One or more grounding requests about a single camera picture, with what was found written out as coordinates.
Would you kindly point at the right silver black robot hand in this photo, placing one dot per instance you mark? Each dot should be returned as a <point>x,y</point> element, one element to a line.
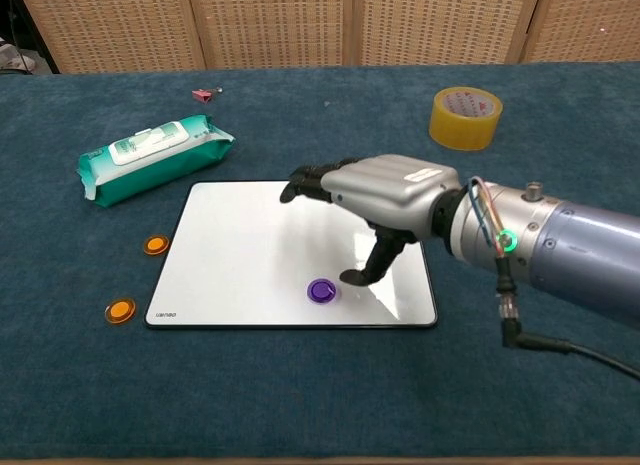
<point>390,190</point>

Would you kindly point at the purple round magnet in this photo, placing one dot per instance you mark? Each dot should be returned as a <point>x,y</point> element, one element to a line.
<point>322,291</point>

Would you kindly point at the orange round magnet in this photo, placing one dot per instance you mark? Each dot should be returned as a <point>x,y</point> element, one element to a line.
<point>120,310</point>
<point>156,245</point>

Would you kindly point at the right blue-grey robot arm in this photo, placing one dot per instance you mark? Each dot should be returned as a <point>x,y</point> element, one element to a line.
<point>575,245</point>

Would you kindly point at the white rectangular board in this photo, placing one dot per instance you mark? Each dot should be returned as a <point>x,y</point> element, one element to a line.
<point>225,260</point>

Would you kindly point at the yellow packing tape roll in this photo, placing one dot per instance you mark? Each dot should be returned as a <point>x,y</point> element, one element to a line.
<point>460,130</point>

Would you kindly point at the wooden woven folding screen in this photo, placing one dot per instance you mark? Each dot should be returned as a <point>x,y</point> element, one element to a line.
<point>275,25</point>

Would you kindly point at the pink binder clip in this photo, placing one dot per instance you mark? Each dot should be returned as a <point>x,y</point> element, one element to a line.
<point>202,95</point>

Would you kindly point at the dark blue table cloth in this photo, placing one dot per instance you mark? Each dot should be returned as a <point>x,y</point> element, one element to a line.
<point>300,385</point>

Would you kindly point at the green wet wipes pack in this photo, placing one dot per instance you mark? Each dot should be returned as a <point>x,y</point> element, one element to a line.
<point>155,160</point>

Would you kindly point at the white crumpled bag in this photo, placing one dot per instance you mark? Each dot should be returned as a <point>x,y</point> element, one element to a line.
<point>11,56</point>

